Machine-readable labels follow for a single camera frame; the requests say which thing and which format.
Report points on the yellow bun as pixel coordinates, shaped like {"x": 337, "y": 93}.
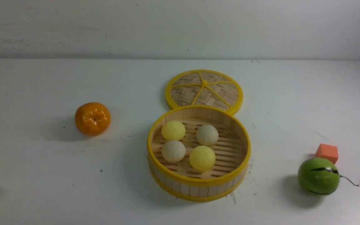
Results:
{"x": 202, "y": 158}
{"x": 173, "y": 130}

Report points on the white bun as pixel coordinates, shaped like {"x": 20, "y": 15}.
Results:
{"x": 207, "y": 135}
{"x": 173, "y": 151}

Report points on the woven bamboo steamer lid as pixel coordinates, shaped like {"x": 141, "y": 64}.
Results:
{"x": 204, "y": 87}

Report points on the orange toy mandarin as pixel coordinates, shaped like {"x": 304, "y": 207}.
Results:
{"x": 92, "y": 118}

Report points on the green toy watermelon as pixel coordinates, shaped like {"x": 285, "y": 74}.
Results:
{"x": 319, "y": 176}

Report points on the orange foam cube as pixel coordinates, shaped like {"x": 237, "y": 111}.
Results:
{"x": 327, "y": 151}

